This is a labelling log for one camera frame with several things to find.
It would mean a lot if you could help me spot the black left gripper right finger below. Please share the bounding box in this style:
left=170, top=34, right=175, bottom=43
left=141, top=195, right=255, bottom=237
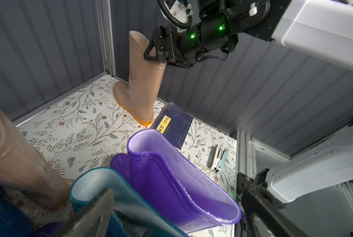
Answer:
left=241, top=188, right=307, bottom=237

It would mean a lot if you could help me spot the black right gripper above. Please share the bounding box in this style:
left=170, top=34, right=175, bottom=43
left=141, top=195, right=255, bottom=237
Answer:
left=143, top=14, right=238, bottom=69

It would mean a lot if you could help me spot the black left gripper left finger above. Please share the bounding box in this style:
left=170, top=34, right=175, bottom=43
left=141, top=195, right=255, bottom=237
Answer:
left=52, top=189, right=114, bottom=237

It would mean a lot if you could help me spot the beige rain boot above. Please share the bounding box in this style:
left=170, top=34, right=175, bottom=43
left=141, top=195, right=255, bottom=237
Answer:
left=113, top=31, right=166, bottom=126
left=0, top=109, right=69, bottom=209

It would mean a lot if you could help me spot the blue rain boot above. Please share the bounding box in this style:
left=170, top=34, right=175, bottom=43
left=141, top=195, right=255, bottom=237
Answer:
left=0, top=186, right=34, bottom=237

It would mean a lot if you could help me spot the purple boot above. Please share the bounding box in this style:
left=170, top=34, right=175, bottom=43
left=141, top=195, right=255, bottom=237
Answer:
left=110, top=129, right=242, bottom=234
left=32, top=222, right=63, bottom=237

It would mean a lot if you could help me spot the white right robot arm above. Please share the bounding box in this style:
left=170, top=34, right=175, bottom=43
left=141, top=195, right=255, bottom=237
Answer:
left=149, top=1, right=353, bottom=203

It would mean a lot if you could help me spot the teal front boot right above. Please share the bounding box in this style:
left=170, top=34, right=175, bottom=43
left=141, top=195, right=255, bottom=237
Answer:
left=69, top=167, right=187, bottom=237

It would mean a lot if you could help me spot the dark blue book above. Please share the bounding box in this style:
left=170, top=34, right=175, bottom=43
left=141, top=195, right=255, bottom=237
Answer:
left=152, top=102, right=193, bottom=150

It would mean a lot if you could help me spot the floral floor mat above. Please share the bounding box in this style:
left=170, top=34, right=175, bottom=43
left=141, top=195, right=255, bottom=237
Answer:
left=9, top=76, right=237, bottom=237

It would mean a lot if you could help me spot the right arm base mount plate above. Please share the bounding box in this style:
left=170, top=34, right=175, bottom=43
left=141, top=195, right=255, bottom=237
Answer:
left=236, top=168, right=287, bottom=210

